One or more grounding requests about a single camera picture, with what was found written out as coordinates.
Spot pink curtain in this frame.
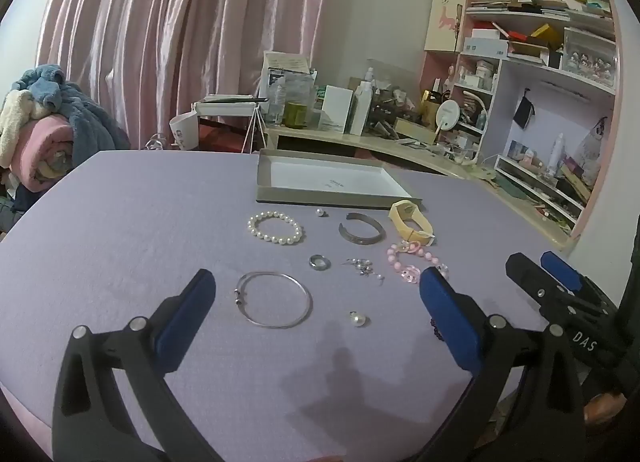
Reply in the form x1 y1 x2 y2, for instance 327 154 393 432
35 0 333 150

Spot white cardboard box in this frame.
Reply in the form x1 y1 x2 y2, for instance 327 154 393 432
320 85 354 134

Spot pink rolled blanket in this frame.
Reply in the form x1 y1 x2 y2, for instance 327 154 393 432
11 114 76 193

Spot thin silver bangle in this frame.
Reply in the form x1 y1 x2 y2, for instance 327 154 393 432
234 272 313 329

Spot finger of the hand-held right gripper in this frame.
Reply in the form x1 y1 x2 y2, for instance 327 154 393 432
505 252 573 328
540 251 608 310

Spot cream cloth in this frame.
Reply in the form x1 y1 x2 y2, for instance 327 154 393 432
0 89 43 168

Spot white printed cup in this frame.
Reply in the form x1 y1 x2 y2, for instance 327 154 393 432
169 112 199 151

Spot white pump bottle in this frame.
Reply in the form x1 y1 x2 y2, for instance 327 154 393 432
350 68 375 137

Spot pink and white bookshelf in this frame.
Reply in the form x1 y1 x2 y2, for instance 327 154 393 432
420 0 626 238

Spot white pearl bracelet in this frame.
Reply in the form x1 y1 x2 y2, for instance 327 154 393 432
246 211 304 246

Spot person's right hand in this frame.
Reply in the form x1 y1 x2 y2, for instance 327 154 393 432
581 391 627 435

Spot cream cabinet door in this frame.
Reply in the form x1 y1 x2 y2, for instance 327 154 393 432
424 0 470 53

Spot silver dangle earrings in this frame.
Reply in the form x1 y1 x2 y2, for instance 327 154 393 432
341 257 386 286

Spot green glass jar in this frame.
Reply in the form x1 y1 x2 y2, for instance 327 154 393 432
283 102 307 129

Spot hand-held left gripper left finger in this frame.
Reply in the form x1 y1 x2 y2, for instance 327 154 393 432
52 269 226 462

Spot grey cardboard tray box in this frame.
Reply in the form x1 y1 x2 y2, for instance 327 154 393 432
256 148 423 210

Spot blue fleece blanket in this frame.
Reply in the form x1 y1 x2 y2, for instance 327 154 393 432
12 64 132 153

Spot white tripod stand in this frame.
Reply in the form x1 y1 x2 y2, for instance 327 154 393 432
193 95 270 155

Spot clear plastic packets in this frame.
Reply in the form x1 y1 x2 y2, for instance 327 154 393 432
259 51 317 125

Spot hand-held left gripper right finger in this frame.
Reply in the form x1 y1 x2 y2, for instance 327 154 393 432
410 266 586 462

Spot pink bead bracelet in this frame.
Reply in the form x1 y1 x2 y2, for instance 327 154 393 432
386 239 449 286

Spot black drawstring pouch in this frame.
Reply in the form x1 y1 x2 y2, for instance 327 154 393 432
514 88 536 130

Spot round white hand mirror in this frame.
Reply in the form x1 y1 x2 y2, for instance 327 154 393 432
434 99 461 141

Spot silver cuff bangle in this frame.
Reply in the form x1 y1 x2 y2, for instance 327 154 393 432
338 212 386 246

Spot cream wooden desk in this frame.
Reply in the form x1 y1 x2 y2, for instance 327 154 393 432
265 124 571 250

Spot clear figurine display case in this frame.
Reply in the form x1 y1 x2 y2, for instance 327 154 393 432
561 27 617 88

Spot stack of books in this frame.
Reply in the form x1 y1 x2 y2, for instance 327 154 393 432
469 0 614 25

